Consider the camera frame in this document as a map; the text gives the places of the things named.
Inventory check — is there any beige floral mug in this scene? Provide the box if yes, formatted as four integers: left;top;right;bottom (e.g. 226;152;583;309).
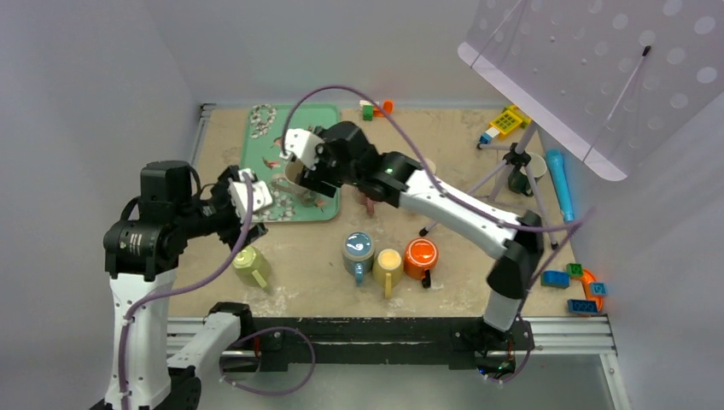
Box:
424;158;437;175

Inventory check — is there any green brick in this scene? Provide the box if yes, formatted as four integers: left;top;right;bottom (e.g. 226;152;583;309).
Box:
566;263;585;278

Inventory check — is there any pink mug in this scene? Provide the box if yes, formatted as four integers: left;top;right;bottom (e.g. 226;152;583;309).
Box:
357;190;377;217

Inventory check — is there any yellow mug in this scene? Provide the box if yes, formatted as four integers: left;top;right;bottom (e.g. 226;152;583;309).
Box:
372;249;404;299

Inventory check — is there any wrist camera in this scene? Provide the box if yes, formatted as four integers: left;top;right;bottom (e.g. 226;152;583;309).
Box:
279;128;324;170
227;166;274;220

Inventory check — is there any blue cylinder toy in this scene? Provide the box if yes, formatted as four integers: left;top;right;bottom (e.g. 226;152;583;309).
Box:
546;149;575;223

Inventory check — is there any green floral tray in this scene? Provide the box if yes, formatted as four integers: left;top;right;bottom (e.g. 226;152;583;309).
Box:
240;103;340;223

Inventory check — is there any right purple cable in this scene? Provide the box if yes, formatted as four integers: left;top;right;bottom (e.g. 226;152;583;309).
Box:
279;85;595;386

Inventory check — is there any cyan brick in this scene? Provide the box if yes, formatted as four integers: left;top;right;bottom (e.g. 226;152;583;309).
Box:
588;282;608;297

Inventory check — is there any light green mug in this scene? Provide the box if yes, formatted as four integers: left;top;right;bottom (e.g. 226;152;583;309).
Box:
231;245;272;293

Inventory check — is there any orange mug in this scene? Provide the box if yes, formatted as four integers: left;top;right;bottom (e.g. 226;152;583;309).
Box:
403;237;440;289

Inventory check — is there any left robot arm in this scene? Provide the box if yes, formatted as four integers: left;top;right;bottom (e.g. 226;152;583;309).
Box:
99;161;273;409

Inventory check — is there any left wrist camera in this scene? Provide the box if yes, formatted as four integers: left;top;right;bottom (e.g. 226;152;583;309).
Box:
227;166;274;220

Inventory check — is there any tripod stand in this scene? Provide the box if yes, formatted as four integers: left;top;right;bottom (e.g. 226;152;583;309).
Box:
418;121;561;251

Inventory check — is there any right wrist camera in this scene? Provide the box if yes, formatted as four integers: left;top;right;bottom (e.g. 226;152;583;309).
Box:
279;128;324;170

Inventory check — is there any tan floral mug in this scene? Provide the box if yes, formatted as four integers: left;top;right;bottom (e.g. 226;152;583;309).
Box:
283;160;327;209

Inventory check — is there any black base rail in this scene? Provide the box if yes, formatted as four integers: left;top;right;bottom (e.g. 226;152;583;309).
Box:
231;317;534;373

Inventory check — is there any dark blue brick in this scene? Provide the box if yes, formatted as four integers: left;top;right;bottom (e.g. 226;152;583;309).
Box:
567;299;600;316

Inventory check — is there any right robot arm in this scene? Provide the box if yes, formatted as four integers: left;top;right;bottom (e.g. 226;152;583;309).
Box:
282;121;544;348

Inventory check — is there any perforated white panel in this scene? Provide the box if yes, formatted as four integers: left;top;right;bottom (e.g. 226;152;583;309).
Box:
458;0;723;181

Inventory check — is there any orange green block toy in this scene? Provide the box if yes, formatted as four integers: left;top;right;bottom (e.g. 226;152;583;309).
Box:
359;99;394;121

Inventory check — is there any blue mug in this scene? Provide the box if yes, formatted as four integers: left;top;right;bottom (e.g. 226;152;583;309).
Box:
342;231;376;285

